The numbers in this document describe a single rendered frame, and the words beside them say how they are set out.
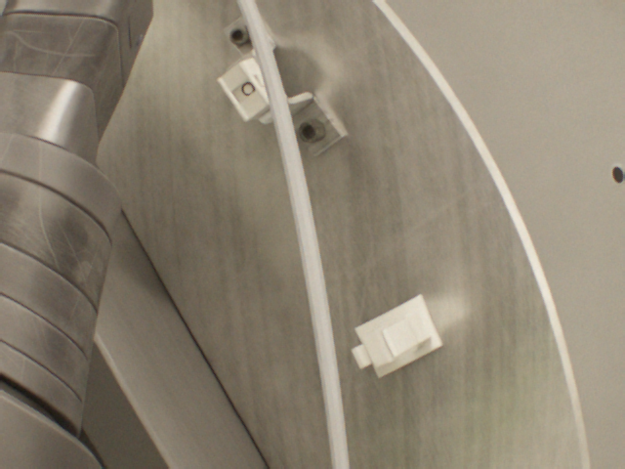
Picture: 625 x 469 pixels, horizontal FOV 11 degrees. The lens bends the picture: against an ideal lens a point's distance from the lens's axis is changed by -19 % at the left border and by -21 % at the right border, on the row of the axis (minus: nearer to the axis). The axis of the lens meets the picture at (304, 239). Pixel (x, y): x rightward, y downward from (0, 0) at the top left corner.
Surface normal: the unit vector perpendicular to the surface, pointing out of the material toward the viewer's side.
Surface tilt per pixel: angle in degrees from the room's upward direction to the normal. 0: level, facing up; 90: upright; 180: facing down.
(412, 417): 90
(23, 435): 77
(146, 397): 65
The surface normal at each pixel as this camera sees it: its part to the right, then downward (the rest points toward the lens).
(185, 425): 0.77, -0.40
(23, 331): 0.52, -0.14
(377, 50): -0.47, 0.20
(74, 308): 0.86, 0.07
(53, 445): 0.71, -0.04
